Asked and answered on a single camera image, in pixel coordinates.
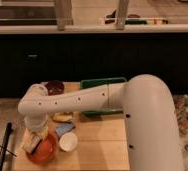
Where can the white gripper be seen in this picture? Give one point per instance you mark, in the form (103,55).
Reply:
(37,125)

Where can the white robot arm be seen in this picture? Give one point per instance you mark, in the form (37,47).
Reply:
(151,124)

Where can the orange red bowl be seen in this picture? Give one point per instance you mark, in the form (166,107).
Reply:
(45,151)

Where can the dark brown bowl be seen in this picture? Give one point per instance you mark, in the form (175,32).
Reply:
(55,87)

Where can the yellow toy banana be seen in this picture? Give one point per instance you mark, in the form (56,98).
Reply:
(62,117)

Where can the blue sponge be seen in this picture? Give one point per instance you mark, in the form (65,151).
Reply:
(63,128)

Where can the small white cup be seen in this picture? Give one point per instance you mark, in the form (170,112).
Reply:
(68,142)

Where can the black rod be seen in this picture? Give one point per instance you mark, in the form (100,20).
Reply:
(3,150)

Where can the wooden cutting board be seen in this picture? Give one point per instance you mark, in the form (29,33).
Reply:
(102,142)

